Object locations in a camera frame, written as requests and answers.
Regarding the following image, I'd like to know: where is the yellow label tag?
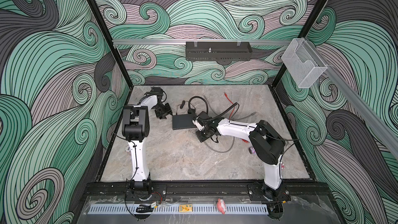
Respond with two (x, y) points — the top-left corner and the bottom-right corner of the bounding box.
(178, 204), (193, 213)

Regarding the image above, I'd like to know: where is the pink toy on duct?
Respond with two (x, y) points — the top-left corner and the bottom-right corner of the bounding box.
(216, 199), (227, 215)

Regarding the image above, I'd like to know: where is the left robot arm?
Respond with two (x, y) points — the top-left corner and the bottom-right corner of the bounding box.
(121, 87), (173, 194)

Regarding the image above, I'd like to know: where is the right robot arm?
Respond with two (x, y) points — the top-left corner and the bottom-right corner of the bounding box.
(192, 112), (286, 190)

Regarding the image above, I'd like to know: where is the glittery purple microphone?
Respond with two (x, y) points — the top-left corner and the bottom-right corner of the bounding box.
(249, 147), (257, 155)

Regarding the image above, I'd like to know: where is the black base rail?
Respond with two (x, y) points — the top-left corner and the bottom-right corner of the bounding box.
(84, 179), (331, 203)

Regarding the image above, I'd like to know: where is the black network switch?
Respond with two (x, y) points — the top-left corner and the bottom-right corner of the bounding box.
(172, 114), (196, 130)

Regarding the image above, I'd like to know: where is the black wall-mounted tray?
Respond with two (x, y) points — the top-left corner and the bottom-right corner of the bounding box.
(185, 41), (253, 64)

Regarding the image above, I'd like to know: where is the clear plastic wall bin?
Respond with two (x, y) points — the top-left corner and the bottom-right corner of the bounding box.
(282, 38), (327, 89)

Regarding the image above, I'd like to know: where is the red ethernet cable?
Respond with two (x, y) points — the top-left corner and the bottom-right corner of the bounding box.
(223, 92), (249, 144)

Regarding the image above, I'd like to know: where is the white slotted cable duct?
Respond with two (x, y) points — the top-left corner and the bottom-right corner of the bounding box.
(87, 204), (268, 215)

